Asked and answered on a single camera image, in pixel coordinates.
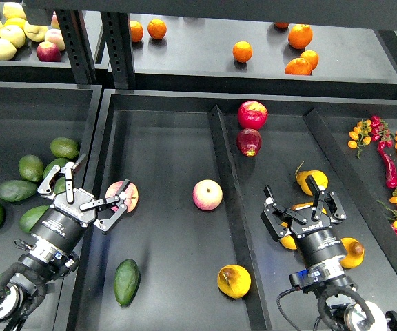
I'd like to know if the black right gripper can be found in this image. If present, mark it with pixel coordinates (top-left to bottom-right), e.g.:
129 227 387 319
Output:
261 175 347 270

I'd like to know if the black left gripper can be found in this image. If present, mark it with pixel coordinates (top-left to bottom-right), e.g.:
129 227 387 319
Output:
30 154 131 256

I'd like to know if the dark green avocado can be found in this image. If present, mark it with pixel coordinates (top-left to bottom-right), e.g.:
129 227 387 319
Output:
114 259 140 306

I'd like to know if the yellow pear with brown spot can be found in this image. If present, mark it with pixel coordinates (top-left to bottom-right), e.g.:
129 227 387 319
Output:
217 264 251 299

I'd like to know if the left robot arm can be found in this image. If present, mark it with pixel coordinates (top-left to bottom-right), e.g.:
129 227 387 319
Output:
0 155 130 330

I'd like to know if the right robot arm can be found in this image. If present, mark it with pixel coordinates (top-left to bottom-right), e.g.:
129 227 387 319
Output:
261 176 397 330

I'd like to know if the yellow pear middle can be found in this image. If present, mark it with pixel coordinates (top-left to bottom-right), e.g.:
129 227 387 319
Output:
290 202 313 211

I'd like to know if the green avocado by rim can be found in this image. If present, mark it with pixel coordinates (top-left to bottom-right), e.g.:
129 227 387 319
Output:
54 176 70 194

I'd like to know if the yellow pear left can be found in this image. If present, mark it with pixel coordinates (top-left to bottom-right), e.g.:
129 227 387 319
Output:
279 235 297 250

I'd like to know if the green avocado centre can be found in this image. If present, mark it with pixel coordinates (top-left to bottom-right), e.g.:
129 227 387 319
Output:
42 157 72 180

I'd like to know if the yellow pear with stem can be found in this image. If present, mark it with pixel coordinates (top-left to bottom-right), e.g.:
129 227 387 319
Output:
294 161 329 196

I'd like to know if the green avocado top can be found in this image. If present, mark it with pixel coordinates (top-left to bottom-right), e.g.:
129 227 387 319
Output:
50 137 79 159

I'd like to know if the dark avocado lower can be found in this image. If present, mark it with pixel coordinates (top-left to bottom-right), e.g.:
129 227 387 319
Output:
19 205 49 234

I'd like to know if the green avocado upper left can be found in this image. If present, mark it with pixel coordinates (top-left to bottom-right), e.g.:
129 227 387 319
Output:
18 154 44 182

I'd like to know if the yellow pear lower right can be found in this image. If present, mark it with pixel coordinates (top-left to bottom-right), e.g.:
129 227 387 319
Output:
340 237 365 269

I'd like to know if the dark avocado left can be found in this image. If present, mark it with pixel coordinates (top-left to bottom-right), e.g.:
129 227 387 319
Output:
0 180 38 203

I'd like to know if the pink apple left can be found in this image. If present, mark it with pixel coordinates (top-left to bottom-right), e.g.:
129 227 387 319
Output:
105 181 139 213

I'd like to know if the red chili pepper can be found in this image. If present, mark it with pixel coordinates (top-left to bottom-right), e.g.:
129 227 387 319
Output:
377 141 397 189

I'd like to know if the dark red apple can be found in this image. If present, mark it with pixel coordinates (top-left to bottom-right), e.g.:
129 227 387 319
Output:
236 128 262 157

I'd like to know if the orange cherry tomato bunch left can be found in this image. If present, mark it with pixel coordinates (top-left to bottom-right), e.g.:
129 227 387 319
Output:
347 119 371 159

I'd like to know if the pink apple centre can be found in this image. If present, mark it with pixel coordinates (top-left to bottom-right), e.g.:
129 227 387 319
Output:
192 179 223 211

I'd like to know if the red cherry tomato bunch top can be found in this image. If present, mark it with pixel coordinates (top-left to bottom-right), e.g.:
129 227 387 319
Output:
370 116 393 149

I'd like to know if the bright red apple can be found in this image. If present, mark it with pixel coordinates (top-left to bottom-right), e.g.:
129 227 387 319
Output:
237 101 268 130

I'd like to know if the black divided centre tray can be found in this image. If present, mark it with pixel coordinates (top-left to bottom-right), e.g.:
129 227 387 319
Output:
54 90 397 330

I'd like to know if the red apple on shelf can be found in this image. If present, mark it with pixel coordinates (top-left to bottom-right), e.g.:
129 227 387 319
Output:
37 41 61 62

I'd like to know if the orange front right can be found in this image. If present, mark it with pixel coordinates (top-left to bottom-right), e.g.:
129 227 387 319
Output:
285 57 312 75

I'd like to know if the orange right small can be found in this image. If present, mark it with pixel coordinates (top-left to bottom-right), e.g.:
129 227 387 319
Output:
300 50 319 70

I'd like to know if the pale pink apple shelf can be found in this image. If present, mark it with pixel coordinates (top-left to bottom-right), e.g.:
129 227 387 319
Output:
44 28 65 52

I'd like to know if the pale yellow apple front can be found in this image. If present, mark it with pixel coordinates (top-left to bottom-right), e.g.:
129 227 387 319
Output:
0 39 17 61

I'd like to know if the black perforated post left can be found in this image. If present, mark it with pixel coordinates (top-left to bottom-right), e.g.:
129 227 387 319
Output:
55 9 96 85

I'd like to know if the black perforated post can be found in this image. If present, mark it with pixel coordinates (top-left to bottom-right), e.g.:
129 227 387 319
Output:
101 12 136 90
55 9 96 85

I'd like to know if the black perforated post right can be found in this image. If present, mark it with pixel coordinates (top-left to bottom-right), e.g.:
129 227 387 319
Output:
101 12 136 90

